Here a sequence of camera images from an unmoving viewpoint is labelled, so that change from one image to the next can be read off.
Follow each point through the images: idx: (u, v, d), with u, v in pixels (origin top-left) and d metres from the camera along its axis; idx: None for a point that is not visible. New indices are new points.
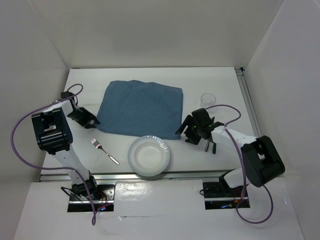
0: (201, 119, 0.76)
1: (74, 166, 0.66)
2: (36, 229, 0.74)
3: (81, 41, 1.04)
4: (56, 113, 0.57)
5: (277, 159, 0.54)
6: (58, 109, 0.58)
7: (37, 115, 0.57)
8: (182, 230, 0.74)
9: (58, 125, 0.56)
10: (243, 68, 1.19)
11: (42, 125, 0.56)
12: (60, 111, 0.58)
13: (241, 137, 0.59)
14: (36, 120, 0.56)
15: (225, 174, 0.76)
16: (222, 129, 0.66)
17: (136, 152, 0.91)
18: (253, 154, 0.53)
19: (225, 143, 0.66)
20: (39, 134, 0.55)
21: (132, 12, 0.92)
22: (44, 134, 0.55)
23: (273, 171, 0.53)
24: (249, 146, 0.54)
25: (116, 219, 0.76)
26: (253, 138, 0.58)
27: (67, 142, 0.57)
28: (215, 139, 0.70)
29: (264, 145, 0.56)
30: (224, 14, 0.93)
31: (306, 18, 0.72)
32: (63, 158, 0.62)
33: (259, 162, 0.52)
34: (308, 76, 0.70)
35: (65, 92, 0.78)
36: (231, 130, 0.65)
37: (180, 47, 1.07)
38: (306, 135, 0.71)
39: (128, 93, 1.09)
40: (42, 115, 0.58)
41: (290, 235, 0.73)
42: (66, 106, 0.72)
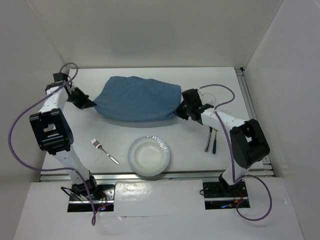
0: (189, 99, 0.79)
1: (75, 166, 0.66)
2: (36, 229, 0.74)
3: (81, 41, 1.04)
4: (56, 116, 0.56)
5: (263, 141, 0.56)
6: (58, 111, 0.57)
7: (35, 117, 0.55)
8: (182, 230, 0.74)
9: (57, 126, 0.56)
10: (243, 68, 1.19)
11: (41, 126, 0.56)
12: (60, 114, 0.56)
13: (230, 120, 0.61)
14: (35, 123, 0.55)
15: (224, 172, 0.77)
16: (211, 112, 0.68)
17: (136, 152, 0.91)
18: (241, 136, 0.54)
19: (214, 125, 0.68)
20: (39, 134, 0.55)
21: (131, 12, 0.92)
22: (45, 136, 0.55)
23: (259, 153, 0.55)
24: (236, 128, 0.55)
25: (117, 219, 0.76)
26: (241, 121, 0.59)
27: (68, 143, 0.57)
28: (204, 121, 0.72)
29: (251, 126, 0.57)
30: (224, 14, 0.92)
31: (306, 17, 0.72)
32: (63, 158, 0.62)
33: (246, 144, 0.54)
34: (308, 76, 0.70)
35: (59, 73, 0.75)
36: (220, 112, 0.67)
37: (180, 47, 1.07)
38: (306, 135, 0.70)
39: (127, 89, 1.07)
40: (40, 116, 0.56)
41: (290, 235, 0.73)
42: (63, 94, 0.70)
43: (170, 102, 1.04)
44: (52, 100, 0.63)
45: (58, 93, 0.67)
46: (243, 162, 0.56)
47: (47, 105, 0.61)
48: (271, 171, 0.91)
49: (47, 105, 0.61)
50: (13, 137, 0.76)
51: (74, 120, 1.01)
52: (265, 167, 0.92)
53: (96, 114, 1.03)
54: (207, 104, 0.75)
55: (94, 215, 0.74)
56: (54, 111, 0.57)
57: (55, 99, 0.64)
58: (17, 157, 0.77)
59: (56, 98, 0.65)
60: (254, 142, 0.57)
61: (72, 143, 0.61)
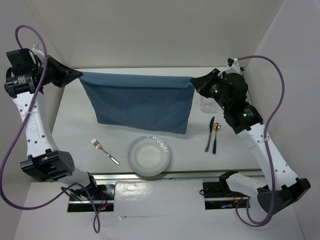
0: (236, 96, 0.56)
1: (79, 180, 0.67)
2: (36, 229, 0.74)
3: (81, 41, 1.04)
4: (54, 160, 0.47)
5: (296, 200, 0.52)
6: (55, 153, 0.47)
7: (30, 167, 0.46)
8: (182, 230, 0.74)
9: (57, 166, 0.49)
10: (243, 68, 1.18)
11: (39, 171, 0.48)
12: (59, 158, 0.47)
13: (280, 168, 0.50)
14: (31, 171, 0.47)
15: (229, 176, 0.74)
16: (262, 139, 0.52)
17: (136, 152, 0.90)
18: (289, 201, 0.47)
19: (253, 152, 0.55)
20: (38, 176, 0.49)
21: (131, 13, 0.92)
22: (46, 175, 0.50)
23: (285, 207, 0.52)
24: (286, 193, 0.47)
25: (117, 218, 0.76)
26: (291, 178, 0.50)
27: (69, 172, 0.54)
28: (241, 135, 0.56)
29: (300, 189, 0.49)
30: (223, 14, 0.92)
31: (306, 18, 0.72)
32: (65, 179, 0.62)
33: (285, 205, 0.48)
34: (308, 76, 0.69)
35: (16, 53, 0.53)
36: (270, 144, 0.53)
37: (180, 47, 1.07)
38: (306, 136, 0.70)
39: None
40: (34, 163, 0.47)
41: (291, 235, 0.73)
42: (41, 101, 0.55)
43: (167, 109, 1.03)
44: (35, 129, 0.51)
45: (39, 111, 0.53)
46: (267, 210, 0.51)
47: (35, 141, 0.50)
48: None
49: (34, 140, 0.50)
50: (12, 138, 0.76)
51: (74, 121, 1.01)
52: None
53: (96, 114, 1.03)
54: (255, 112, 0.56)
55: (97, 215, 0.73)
56: (50, 155, 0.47)
57: (38, 126, 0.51)
58: (16, 158, 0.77)
59: (40, 122, 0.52)
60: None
61: (73, 165, 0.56)
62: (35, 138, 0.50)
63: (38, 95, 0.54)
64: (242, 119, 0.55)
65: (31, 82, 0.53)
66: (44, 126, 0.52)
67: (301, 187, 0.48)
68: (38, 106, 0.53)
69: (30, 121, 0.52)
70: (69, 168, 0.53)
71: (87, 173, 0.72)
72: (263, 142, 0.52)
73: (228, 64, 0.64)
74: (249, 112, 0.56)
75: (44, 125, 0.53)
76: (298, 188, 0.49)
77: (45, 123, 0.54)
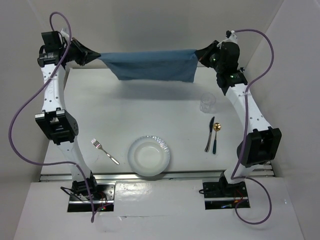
0: (226, 61, 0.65)
1: (76, 160, 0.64)
2: (36, 230, 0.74)
3: (81, 40, 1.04)
4: (61, 117, 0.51)
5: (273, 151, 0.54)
6: (63, 112, 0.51)
7: (41, 119, 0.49)
8: (183, 230, 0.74)
9: (65, 126, 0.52)
10: (243, 68, 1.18)
11: (48, 125, 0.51)
12: (65, 116, 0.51)
13: (255, 118, 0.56)
14: (41, 123, 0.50)
15: (226, 169, 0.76)
16: (242, 93, 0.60)
17: (136, 152, 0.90)
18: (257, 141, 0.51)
19: (237, 107, 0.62)
20: (46, 130, 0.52)
21: (131, 12, 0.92)
22: (53, 131, 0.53)
23: (262, 157, 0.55)
24: (256, 133, 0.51)
25: (116, 219, 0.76)
26: (265, 125, 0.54)
27: (73, 134, 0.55)
28: (228, 93, 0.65)
29: (271, 135, 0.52)
30: (223, 14, 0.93)
31: (305, 17, 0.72)
32: (66, 149, 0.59)
33: (256, 148, 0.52)
34: (307, 75, 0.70)
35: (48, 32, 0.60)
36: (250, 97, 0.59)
37: (180, 47, 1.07)
38: (306, 134, 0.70)
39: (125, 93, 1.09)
40: (45, 116, 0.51)
41: (291, 235, 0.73)
42: (61, 74, 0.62)
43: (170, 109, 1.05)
44: (52, 91, 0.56)
45: (58, 78, 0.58)
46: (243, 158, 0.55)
47: (49, 100, 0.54)
48: (271, 171, 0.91)
49: (49, 99, 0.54)
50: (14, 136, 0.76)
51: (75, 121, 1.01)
52: (266, 167, 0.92)
53: (96, 114, 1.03)
54: (242, 75, 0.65)
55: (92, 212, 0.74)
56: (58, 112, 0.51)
57: (55, 89, 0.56)
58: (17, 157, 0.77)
59: (57, 88, 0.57)
60: (265, 147, 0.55)
61: (76, 132, 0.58)
62: (51, 97, 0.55)
63: (60, 68, 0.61)
64: (227, 81, 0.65)
65: (58, 58, 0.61)
66: (59, 91, 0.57)
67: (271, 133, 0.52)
68: (58, 75, 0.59)
69: (50, 85, 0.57)
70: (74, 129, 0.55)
71: (89, 169, 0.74)
72: (243, 96, 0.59)
73: (227, 37, 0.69)
74: (237, 75, 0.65)
75: (60, 90, 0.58)
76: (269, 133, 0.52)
77: (61, 90, 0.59)
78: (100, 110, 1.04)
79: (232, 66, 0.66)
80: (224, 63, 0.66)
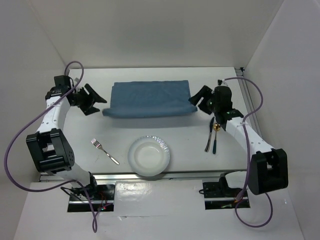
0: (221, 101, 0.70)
1: (77, 178, 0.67)
2: (36, 230, 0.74)
3: (81, 41, 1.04)
4: (55, 137, 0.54)
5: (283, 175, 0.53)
6: (57, 132, 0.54)
7: (32, 138, 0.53)
8: (182, 230, 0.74)
9: (58, 151, 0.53)
10: (243, 68, 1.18)
11: (39, 148, 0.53)
12: (59, 136, 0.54)
13: (256, 142, 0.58)
14: (32, 146, 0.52)
15: (229, 173, 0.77)
16: (239, 123, 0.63)
17: (136, 152, 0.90)
18: (264, 164, 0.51)
19: (238, 137, 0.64)
20: (38, 157, 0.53)
21: (131, 12, 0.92)
22: (43, 159, 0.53)
23: (275, 184, 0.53)
24: (260, 155, 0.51)
25: (116, 218, 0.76)
26: (268, 148, 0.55)
27: (67, 166, 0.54)
28: (227, 127, 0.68)
29: (277, 157, 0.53)
30: (223, 13, 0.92)
31: (306, 17, 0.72)
32: (64, 174, 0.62)
33: (265, 173, 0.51)
34: (308, 75, 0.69)
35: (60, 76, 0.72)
36: (248, 127, 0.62)
37: (180, 47, 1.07)
38: (306, 135, 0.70)
39: None
40: (38, 137, 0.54)
41: (291, 235, 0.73)
42: (65, 105, 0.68)
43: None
44: (52, 116, 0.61)
45: (59, 106, 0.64)
46: (255, 188, 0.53)
47: (46, 123, 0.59)
48: None
49: (46, 122, 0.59)
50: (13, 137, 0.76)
51: (74, 121, 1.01)
52: None
53: (96, 114, 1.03)
54: (237, 111, 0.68)
55: (94, 220, 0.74)
56: (53, 132, 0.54)
57: (55, 115, 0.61)
58: (17, 157, 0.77)
59: (57, 113, 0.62)
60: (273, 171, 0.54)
61: (73, 162, 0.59)
62: (48, 121, 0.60)
63: (65, 99, 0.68)
64: (225, 115, 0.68)
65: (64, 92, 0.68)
66: (59, 118, 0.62)
67: (276, 154, 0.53)
68: (61, 104, 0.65)
69: (51, 111, 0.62)
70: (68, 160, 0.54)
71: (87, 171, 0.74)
72: (241, 125, 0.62)
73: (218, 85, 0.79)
74: (233, 111, 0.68)
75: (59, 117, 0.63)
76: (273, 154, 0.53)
77: (61, 118, 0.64)
78: (100, 110, 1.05)
79: (228, 104, 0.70)
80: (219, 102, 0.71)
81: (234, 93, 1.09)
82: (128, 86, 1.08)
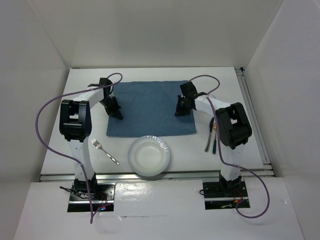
0: (187, 91, 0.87)
1: (81, 160, 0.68)
2: (36, 229, 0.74)
3: (81, 41, 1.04)
4: (82, 107, 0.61)
5: (246, 123, 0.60)
6: (85, 103, 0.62)
7: (65, 102, 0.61)
8: (182, 230, 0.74)
9: (80, 117, 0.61)
10: (243, 68, 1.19)
11: (67, 112, 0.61)
12: (86, 107, 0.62)
13: (218, 104, 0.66)
14: (63, 106, 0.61)
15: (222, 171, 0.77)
16: (203, 97, 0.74)
17: (136, 152, 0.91)
18: (225, 116, 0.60)
19: (205, 109, 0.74)
20: (63, 117, 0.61)
21: (131, 13, 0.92)
22: (67, 122, 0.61)
23: (242, 132, 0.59)
24: (222, 110, 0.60)
25: (116, 218, 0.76)
26: (228, 105, 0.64)
27: (82, 135, 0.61)
28: (197, 105, 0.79)
29: (236, 109, 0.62)
30: (223, 13, 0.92)
31: (306, 17, 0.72)
32: (74, 148, 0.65)
33: (228, 123, 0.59)
34: (308, 75, 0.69)
35: (104, 78, 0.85)
36: (211, 97, 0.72)
37: (180, 47, 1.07)
38: (306, 135, 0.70)
39: (125, 93, 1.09)
40: (70, 103, 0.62)
41: (290, 235, 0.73)
42: (99, 94, 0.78)
43: (171, 110, 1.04)
44: (86, 94, 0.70)
45: (95, 91, 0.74)
46: (226, 141, 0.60)
47: (80, 97, 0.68)
48: (271, 171, 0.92)
49: (80, 96, 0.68)
50: (13, 136, 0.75)
51: None
52: (266, 167, 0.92)
53: (96, 114, 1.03)
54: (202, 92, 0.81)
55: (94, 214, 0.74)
56: (82, 103, 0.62)
57: (89, 94, 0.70)
58: (16, 157, 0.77)
59: (91, 95, 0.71)
60: (239, 123, 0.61)
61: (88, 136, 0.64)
62: (82, 97, 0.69)
63: (101, 90, 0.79)
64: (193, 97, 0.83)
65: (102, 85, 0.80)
66: (91, 98, 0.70)
67: (235, 107, 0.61)
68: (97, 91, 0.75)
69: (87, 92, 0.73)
70: (85, 129, 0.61)
71: (93, 171, 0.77)
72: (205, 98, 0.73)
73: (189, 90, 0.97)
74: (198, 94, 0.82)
75: (92, 99, 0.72)
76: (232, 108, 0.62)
77: (92, 100, 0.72)
78: (100, 110, 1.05)
79: (194, 92, 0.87)
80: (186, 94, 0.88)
81: (234, 93, 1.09)
82: (127, 87, 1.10)
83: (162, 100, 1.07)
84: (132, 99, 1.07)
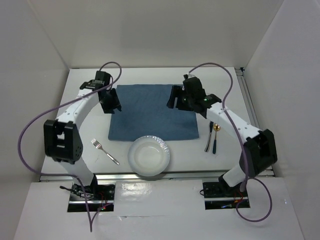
0: (194, 92, 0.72)
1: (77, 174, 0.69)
2: (35, 229, 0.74)
3: (81, 41, 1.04)
4: (68, 131, 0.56)
5: (273, 153, 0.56)
6: (72, 126, 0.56)
7: (49, 126, 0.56)
8: (183, 230, 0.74)
9: (66, 142, 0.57)
10: (243, 68, 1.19)
11: (52, 135, 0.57)
12: (72, 131, 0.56)
13: (242, 127, 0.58)
14: (47, 130, 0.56)
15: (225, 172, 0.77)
16: (220, 110, 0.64)
17: (136, 152, 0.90)
18: (255, 149, 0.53)
19: (221, 123, 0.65)
20: (48, 142, 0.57)
21: (131, 13, 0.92)
22: (53, 146, 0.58)
23: (267, 163, 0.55)
24: (252, 142, 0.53)
25: (117, 219, 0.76)
26: (256, 130, 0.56)
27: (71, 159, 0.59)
28: (209, 115, 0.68)
29: (264, 137, 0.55)
30: (223, 13, 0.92)
31: (306, 17, 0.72)
32: (68, 165, 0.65)
33: (257, 157, 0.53)
34: (308, 75, 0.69)
35: (101, 73, 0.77)
36: (229, 112, 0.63)
37: (180, 47, 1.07)
38: (306, 134, 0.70)
39: (125, 93, 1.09)
40: (54, 124, 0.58)
41: (290, 234, 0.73)
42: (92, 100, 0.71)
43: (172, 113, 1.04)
44: (75, 108, 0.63)
45: (86, 100, 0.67)
46: (251, 173, 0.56)
47: (68, 113, 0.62)
48: (271, 171, 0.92)
49: (68, 112, 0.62)
50: (13, 136, 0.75)
51: None
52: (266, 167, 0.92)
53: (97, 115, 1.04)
54: (213, 96, 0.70)
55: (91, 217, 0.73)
56: (67, 125, 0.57)
57: (78, 108, 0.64)
58: (16, 157, 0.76)
59: (81, 106, 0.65)
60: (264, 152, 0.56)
61: (79, 155, 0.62)
62: (71, 111, 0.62)
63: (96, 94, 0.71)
64: (202, 102, 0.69)
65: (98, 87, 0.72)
66: (80, 111, 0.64)
67: (265, 136, 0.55)
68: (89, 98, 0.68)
69: (78, 102, 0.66)
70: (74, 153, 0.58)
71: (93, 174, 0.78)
72: (223, 112, 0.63)
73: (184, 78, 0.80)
74: (209, 98, 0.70)
75: (82, 110, 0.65)
76: (261, 135, 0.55)
77: (84, 110, 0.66)
78: (101, 111, 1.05)
79: (201, 93, 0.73)
80: (191, 94, 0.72)
81: (235, 93, 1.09)
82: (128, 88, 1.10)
83: (164, 104, 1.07)
84: (132, 100, 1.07)
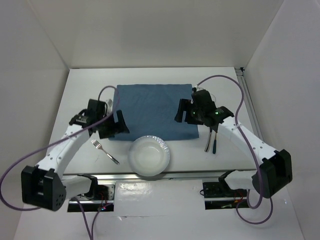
0: (203, 104, 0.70)
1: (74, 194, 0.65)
2: (35, 230, 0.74)
3: (81, 41, 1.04)
4: (47, 182, 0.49)
5: (289, 175, 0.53)
6: (51, 176, 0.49)
7: (26, 174, 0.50)
8: (182, 230, 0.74)
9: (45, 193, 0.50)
10: (243, 68, 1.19)
11: (30, 185, 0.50)
12: (52, 181, 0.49)
13: (258, 146, 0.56)
14: (24, 179, 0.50)
15: (228, 175, 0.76)
16: (234, 127, 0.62)
17: (136, 152, 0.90)
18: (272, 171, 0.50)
19: (235, 140, 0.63)
20: (27, 191, 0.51)
21: (132, 13, 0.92)
22: (31, 196, 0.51)
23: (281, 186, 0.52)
24: (269, 164, 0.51)
25: (117, 219, 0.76)
26: (271, 150, 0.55)
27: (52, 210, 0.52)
28: (221, 130, 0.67)
29: (280, 157, 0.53)
30: (223, 13, 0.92)
31: (306, 17, 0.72)
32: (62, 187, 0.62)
33: (273, 181, 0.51)
34: (308, 75, 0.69)
35: (93, 102, 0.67)
36: (243, 129, 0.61)
37: (180, 47, 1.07)
38: (306, 135, 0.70)
39: (125, 93, 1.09)
40: (34, 171, 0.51)
41: (290, 234, 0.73)
42: (81, 138, 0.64)
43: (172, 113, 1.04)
44: (58, 152, 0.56)
45: (73, 141, 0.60)
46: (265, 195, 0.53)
47: (50, 158, 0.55)
48: None
49: (50, 157, 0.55)
50: (13, 136, 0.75)
51: None
52: None
53: None
54: (225, 110, 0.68)
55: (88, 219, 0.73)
56: (47, 174, 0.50)
57: (61, 152, 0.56)
58: (16, 158, 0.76)
59: (66, 149, 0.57)
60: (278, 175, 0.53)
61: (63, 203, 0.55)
62: (55, 155, 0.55)
63: (85, 131, 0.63)
64: (213, 114, 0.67)
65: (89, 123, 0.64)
66: (65, 155, 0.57)
67: (281, 158, 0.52)
68: (77, 137, 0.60)
69: (63, 142, 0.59)
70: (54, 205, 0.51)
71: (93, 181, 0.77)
72: (236, 128, 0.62)
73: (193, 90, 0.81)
74: (220, 111, 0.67)
75: (67, 153, 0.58)
76: (277, 157, 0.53)
77: (70, 153, 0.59)
78: None
79: (212, 106, 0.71)
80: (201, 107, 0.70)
81: (234, 93, 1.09)
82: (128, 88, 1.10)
83: (164, 104, 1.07)
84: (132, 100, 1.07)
